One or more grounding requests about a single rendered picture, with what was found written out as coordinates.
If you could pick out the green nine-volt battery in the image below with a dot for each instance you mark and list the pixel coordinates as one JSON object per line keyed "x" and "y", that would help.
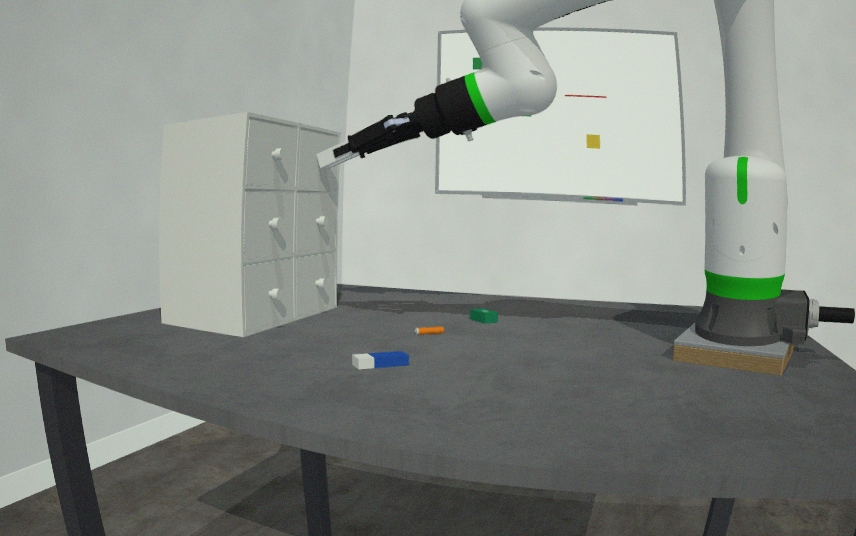
{"x": 483, "y": 316}

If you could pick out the blue and white eraser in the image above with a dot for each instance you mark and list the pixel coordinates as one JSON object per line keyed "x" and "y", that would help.
{"x": 380, "y": 360}

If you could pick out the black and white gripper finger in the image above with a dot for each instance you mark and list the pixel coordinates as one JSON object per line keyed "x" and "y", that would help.
{"x": 367, "y": 137}
{"x": 376, "y": 147}

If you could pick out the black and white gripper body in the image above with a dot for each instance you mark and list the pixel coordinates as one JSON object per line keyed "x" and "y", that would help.
{"x": 425, "y": 116}

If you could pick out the white small chest of drawers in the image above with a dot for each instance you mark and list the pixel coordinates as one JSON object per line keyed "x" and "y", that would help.
{"x": 201, "y": 222}

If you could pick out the orange battery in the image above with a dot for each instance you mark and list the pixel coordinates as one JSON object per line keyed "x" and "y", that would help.
{"x": 429, "y": 330}

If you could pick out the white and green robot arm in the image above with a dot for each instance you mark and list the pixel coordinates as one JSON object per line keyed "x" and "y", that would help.
{"x": 745, "y": 197}

